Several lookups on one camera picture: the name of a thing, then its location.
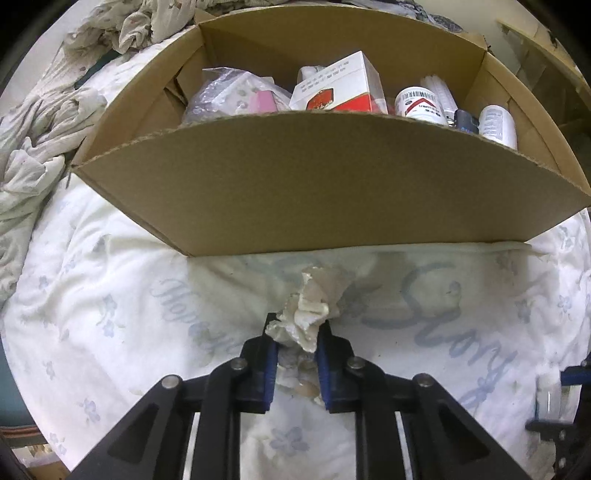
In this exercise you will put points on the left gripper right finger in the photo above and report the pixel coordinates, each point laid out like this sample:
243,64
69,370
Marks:
406,428

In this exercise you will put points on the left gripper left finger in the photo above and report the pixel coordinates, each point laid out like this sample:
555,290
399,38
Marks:
195,420

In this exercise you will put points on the white tissue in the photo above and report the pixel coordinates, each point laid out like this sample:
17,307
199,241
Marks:
298,324

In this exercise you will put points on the small black object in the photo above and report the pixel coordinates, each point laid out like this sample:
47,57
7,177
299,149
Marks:
466,122

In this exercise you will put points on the white floral bed quilt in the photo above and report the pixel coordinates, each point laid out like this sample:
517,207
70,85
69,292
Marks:
97,310

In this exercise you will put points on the white tall bottle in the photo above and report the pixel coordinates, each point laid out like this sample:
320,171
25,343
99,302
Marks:
498,125

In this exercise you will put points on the crumpled beige floral blanket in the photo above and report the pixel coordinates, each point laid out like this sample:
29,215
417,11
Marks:
57,115

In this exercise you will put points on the white bottle red label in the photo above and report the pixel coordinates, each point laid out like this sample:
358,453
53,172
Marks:
421,104

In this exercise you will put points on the brown cardboard box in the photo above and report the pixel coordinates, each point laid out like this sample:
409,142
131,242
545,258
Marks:
318,180

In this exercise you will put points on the wooden shelf furniture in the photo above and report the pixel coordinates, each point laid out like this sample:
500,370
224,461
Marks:
550,73

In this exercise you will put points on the white textured bottle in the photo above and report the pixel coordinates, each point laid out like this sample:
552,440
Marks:
443,92

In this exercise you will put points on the clear plastic bag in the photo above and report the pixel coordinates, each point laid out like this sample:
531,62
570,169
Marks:
231,92

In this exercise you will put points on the red white carton box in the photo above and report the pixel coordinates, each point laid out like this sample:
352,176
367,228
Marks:
350,84

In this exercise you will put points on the white round pill bottle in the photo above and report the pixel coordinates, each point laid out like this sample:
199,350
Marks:
308,75

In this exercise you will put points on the dark grey clothing pile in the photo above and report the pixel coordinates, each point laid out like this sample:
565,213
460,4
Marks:
409,9

